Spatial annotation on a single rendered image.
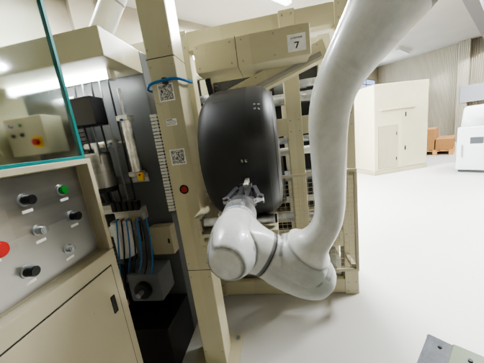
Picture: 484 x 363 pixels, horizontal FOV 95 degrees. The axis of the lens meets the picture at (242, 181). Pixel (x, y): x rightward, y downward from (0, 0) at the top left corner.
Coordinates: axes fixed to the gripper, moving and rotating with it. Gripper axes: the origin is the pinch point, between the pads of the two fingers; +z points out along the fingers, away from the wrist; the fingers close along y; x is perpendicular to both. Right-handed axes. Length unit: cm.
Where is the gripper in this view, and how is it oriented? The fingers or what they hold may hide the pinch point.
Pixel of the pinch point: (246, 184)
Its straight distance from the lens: 79.1
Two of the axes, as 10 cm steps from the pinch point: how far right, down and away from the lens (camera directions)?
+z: 1.1, -3.5, 9.3
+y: -9.8, 1.0, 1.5
